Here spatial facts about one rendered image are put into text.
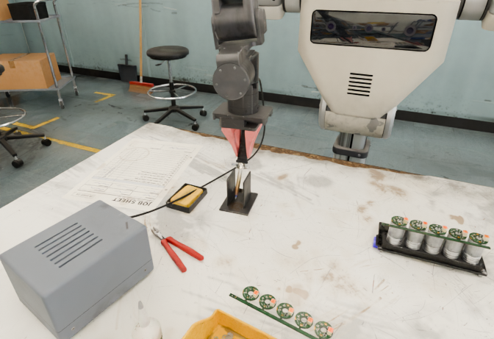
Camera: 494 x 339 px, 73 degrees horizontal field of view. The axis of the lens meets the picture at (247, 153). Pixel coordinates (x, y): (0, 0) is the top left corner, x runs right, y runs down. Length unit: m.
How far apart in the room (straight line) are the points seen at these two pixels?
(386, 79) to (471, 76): 2.31
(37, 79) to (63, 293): 3.36
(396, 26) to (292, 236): 0.58
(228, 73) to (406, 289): 0.42
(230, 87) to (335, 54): 0.50
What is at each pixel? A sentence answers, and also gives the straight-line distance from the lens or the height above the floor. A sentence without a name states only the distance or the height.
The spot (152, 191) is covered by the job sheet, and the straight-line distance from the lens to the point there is 0.76.
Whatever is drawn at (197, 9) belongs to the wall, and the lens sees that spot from 3.65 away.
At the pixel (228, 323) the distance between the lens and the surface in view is 0.49.
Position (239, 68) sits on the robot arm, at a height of 1.04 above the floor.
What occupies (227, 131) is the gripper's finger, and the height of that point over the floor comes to 0.91.
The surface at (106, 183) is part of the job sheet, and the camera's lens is 0.82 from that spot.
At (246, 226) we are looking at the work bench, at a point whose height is 0.75.
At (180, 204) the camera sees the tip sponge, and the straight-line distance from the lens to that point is 0.69.
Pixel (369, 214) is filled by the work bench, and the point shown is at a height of 0.75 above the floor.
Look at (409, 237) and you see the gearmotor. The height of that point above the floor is 0.79.
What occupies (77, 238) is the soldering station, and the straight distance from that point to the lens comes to 0.53.
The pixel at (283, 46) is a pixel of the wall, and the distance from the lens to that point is 3.32.
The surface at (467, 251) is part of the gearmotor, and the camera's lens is 0.64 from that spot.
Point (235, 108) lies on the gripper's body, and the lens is 0.60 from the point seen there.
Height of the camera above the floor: 1.17
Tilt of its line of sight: 28 degrees down
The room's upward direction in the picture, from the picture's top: straight up
